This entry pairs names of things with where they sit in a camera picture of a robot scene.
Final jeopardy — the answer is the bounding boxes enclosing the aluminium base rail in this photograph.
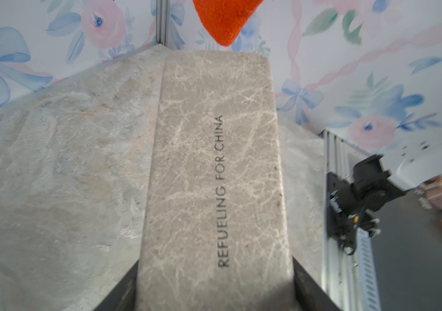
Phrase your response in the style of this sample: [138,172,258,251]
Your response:
[321,130,382,310]

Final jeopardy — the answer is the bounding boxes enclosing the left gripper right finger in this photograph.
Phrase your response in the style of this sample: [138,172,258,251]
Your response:
[292,257,340,311]

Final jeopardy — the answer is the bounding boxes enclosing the orange microfiber cloth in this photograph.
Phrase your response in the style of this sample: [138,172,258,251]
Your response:
[193,0,263,47]

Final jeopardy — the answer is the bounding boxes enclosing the grey stone-pattern eyeglass case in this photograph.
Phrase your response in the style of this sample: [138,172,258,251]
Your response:
[137,51,297,310]

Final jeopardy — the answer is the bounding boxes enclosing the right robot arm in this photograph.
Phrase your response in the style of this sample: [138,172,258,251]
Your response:
[323,131,442,256]

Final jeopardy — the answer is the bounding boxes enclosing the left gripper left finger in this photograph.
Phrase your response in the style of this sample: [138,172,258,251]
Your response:
[94,260,139,311]

